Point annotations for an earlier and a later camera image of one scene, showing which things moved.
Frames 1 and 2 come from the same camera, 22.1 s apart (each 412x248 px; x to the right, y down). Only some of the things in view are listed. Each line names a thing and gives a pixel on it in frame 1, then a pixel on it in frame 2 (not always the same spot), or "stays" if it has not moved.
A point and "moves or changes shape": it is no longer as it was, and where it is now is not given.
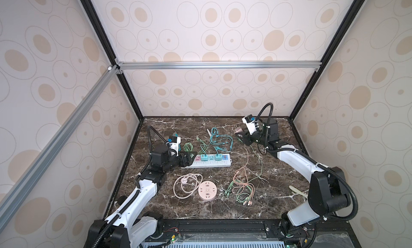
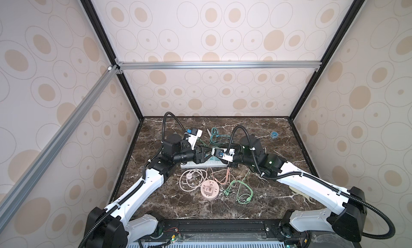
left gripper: [187, 162] to [198, 156]
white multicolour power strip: [196, 162] stays
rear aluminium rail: [216, 64] stays
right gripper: [247, 139] to [232, 165]
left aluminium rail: [36, 168] stays
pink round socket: [207, 190] stays
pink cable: [241, 181] moves or changes shape
